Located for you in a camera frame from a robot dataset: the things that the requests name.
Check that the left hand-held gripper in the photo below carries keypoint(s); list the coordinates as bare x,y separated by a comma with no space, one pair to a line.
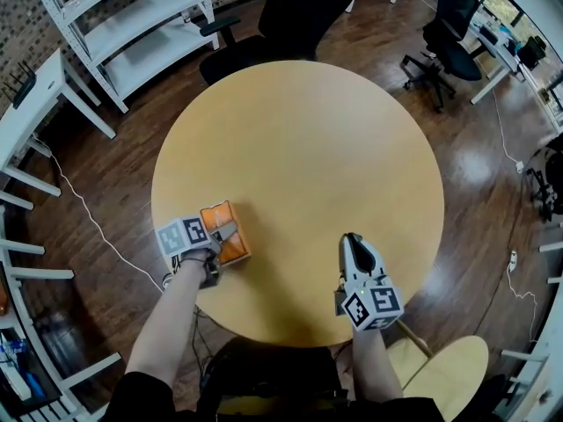
182,235

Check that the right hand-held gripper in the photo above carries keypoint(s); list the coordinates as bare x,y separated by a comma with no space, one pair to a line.
374,303

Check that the orange box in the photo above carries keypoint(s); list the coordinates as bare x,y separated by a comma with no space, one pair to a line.
231,246

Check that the person's left forearm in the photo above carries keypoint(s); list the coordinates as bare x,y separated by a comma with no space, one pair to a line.
167,323

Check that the person's right forearm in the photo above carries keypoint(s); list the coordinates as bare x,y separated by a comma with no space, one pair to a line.
376,363

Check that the round wooden table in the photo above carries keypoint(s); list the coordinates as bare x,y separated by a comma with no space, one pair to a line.
303,161

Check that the wooden chair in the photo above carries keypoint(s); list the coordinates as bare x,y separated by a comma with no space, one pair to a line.
448,372

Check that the white power strip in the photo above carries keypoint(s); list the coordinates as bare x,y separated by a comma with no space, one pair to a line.
514,259

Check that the person's black clothing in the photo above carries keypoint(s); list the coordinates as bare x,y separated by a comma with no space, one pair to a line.
272,385

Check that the black floor equipment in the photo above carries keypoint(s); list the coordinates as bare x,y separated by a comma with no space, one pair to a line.
545,183

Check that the white metal shelf unit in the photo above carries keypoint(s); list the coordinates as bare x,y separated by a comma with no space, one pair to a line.
132,38

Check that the black office chair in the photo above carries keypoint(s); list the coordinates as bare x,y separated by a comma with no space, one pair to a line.
453,33
290,20

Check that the white side desk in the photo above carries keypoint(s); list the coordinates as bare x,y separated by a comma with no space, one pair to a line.
44,99

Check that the black router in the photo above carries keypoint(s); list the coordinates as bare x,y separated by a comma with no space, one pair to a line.
23,89

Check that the white desk with clutter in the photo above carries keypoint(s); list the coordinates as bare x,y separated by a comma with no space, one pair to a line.
506,55

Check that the white rack frame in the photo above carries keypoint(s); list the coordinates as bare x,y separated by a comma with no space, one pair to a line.
26,279

